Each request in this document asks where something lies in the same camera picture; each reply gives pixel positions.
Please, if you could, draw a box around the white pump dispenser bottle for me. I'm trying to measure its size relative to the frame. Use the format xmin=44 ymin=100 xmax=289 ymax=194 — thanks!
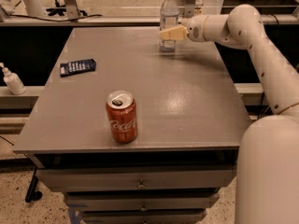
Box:
xmin=0 ymin=63 xmax=26 ymax=95

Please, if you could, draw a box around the dark blue snack packet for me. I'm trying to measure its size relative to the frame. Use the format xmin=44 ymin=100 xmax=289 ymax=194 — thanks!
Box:
xmin=60 ymin=59 xmax=96 ymax=77

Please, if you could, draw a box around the bottom grey drawer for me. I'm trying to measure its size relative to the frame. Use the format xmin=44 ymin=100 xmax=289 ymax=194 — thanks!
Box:
xmin=82 ymin=209 xmax=206 ymax=224

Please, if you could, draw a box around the clear blue plastic water bottle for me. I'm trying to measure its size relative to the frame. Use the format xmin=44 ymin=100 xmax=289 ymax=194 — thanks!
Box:
xmin=160 ymin=0 xmax=179 ymax=52

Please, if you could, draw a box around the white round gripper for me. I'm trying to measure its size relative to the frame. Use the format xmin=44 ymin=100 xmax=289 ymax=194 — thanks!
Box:
xmin=159 ymin=15 xmax=207 ymax=42

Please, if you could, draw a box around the grey metal rail frame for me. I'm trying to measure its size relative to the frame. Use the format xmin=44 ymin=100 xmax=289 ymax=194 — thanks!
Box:
xmin=1 ymin=0 xmax=298 ymax=25

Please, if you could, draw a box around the black cable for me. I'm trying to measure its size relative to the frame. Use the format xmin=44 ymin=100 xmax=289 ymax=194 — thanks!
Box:
xmin=10 ymin=13 xmax=104 ymax=23

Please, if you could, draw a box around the top grey drawer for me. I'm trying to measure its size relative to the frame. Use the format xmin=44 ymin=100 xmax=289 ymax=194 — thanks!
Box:
xmin=37 ymin=165 xmax=235 ymax=192

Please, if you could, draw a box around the middle grey drawer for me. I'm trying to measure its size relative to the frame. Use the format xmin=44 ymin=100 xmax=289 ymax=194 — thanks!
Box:
xmin=65 ymin=193 xmax=220 ymax=211

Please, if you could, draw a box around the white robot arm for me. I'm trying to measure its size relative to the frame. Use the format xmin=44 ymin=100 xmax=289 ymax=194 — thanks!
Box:
xmin=159 ymin=5 xmax=299 ymax=224

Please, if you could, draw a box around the red coke can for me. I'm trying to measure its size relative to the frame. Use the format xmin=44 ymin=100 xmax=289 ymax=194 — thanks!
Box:
xmin=106 ymin=90 xmax=137 ymax=143

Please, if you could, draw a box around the grey drawer cabinet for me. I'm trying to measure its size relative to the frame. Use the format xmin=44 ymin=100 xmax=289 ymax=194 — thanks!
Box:
xmin=12 ymin=26 xmax=254 ymax=224

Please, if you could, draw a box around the grey drawer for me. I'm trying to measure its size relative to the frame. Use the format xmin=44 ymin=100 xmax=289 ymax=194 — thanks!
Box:
xmin=37 ymin=165 xmax=235 ymax=192
xmin=65 ymin=193 xmax=220 ymax=211
xmin=82 ymin=209 xmax=206 ymax=224

